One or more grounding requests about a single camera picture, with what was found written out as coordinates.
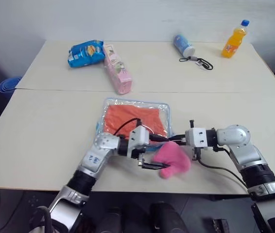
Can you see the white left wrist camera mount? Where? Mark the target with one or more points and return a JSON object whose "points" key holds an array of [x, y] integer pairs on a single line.
{"points": [[138, 136]]}

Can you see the blue rolled mat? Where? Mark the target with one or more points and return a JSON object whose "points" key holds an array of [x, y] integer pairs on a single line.
{"points": [[7, 85]]}

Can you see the clear plastic pouch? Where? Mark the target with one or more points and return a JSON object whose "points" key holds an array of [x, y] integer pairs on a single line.
{"points": [[166, 114]]}

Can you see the orange soda bottle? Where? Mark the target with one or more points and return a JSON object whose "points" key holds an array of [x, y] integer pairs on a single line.
{"points": [[233, 41]]}

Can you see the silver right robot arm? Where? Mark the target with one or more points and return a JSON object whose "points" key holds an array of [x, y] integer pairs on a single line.
{"points": [[234, 136]]}

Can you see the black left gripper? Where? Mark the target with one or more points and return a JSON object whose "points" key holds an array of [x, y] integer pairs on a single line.
{"points": [[141, 153]]}

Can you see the blue white canister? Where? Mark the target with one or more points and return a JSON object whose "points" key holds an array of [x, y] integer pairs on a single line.
{"points": [[182, 43]]}

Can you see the orange cloth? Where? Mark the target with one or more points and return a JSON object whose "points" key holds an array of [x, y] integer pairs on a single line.
{"points": [[130, 117]]}

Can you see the pink tissue pack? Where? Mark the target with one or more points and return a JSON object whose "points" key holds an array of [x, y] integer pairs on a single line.
{"points": [[118, 70]]}

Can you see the blue chip bag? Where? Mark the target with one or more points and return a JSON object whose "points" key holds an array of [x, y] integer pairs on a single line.
{"points": [[85, 54]]}

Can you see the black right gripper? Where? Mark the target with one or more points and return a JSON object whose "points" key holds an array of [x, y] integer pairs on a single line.
{"points": [[183, 140]]}

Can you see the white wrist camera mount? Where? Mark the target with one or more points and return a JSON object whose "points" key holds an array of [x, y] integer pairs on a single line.
{"points": [[197, 137], [138, 136]]}

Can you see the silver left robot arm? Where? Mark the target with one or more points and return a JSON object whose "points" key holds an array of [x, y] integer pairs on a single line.
{"points": [[96, 155]]}

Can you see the pink cloth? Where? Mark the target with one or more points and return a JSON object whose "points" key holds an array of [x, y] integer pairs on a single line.
{"points": [[174, 157]]}

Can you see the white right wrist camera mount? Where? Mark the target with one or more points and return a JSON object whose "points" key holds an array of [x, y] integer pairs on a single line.
{"points": [[197, 137]]}

